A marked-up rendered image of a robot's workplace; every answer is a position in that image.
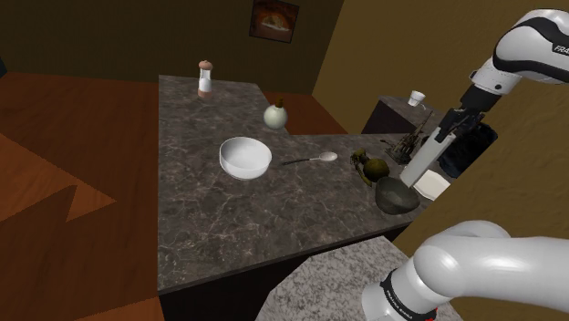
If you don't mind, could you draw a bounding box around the black bulky appliance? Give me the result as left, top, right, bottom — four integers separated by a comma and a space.
437, 121, 500, 180

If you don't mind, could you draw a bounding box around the white cup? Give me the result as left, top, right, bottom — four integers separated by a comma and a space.
407, 90, 427, 109

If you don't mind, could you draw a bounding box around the white square plate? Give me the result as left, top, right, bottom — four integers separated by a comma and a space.
412, 168, 451, 202

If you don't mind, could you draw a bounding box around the olive green figure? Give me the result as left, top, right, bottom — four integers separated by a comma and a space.
349, 148, 391, 188

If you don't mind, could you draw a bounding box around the dark grey bowl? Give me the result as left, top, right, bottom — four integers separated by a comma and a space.
374, 176, 421, 216

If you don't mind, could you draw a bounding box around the silver spoon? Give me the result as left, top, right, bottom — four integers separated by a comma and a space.
280, 151, 339, 168

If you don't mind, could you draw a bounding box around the round white vase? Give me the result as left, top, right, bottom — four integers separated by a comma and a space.
263, 98, 289, 131

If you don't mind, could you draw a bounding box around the grey speckled robot stand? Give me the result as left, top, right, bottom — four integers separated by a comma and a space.
254, 235, 464, 321

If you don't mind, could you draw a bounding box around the white bowl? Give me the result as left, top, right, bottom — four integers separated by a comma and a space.
219, 136, 274, 181

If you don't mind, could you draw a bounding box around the white and brown grinder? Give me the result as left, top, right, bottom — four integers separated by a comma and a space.
197, 59, 214, 99

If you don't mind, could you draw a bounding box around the dark framed wall picture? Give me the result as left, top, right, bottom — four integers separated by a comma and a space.
248, 0, 300, 45

